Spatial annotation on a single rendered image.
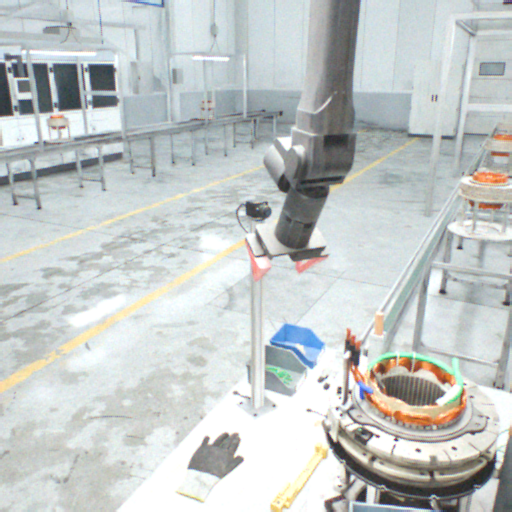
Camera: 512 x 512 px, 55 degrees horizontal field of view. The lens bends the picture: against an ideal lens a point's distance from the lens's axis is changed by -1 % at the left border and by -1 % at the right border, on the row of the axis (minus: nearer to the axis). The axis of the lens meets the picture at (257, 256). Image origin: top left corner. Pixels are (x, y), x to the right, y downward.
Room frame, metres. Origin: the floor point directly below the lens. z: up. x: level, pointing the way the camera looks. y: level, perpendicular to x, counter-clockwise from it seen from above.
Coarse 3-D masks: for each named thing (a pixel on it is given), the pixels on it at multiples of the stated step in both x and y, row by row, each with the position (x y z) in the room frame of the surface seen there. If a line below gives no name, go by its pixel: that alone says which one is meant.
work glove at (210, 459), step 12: (228, 432) 1.07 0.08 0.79; (204, 444) 1.01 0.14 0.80; (216, 444) 1.01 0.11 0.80; (228, 444) 1.01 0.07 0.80; (192, 456) 0.97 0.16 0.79; (204, 456) 0.97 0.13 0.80; (216, 456) 0.97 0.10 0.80; (228, 456) 0.97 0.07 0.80; (240, 456) 0.98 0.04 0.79; (192, 468) 0.93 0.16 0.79; (204, 468) 0.93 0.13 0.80; (216, 468) 0.93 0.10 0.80; (228, 468) 0.94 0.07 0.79; (192, 480) 0.90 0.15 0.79; (204, 480) 0.90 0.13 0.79; (216, 480) 0.90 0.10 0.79; (180, 492) 0.87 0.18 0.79; (192, 492) 0.86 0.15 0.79; (204, 492) 0.87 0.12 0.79
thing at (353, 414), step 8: (352, 392) 0.82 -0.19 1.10; (352, 400) 0.79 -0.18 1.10; (472, 408) 0.77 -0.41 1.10; (352, 416) 0.75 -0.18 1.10; (360, 416) 0.75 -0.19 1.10; (472, 416) 0.74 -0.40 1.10; (480, 416) 0.75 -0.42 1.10; (360, 424) 0.73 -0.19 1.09; (368, 424) 0.73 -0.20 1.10; (376, 424) 0.72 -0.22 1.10; (472, 424) 0.72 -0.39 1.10; (480, 424) 0.72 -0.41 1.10; (384, 432) 0.71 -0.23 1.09; (392, 432) 0.70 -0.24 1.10; (456, 432) 0.70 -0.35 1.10; (464, 432) 0.70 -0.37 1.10; (408, 440) 0.69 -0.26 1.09; (416, 440) 0.69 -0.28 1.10; (424, 440) 0.68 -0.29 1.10; (432, 440) 0.68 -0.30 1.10; (440, 440) 0.68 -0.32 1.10; (448, 440) 0.69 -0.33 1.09
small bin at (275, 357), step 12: (276, 348) 1.40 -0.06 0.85; (276, 360) 1.39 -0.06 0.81; (288, 360) 1.37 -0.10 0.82; (300, 360) 1.36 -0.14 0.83; (288, 372) 1.36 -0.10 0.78; (300, 372) 1.35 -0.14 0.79; (264, 384) 1.27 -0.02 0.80; (276, 384) 1.25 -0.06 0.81; (288, 384) 1.29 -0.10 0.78; (288, 396) 1.24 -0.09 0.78
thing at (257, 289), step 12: (252, 228) 1.19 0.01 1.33; (264, 276) 1.19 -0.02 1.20; (252, 288) 1.19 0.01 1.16; (264, 288) 1.19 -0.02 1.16; (252, 300) 1.19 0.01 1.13; (264, 300) 1.19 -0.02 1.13; (252, 312) 1.19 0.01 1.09; (264, 312) 1.19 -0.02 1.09; (252, 324) 1.19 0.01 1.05; (264, 324) 1.19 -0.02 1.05; (252, 336) 1.19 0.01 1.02; (264, 336) 1.19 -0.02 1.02; (252, 348) 1.19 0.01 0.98; (264, 348) 1.19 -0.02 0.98; (252, 360) 1.19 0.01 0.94; (264, 360) 1.19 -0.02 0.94; (252, 372) 1.19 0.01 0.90; (264, 372) 1.19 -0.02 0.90; (252, 384) 1.19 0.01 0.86; (252, 396) 1.19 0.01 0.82
